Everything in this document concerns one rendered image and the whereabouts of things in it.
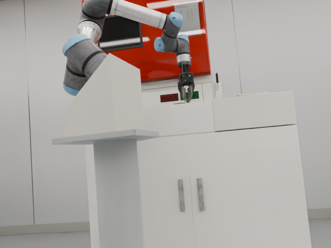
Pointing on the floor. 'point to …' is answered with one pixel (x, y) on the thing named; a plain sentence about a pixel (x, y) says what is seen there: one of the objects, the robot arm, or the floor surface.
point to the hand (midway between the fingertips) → (187, 101)
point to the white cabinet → (218, 190)
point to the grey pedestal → (116, 185)
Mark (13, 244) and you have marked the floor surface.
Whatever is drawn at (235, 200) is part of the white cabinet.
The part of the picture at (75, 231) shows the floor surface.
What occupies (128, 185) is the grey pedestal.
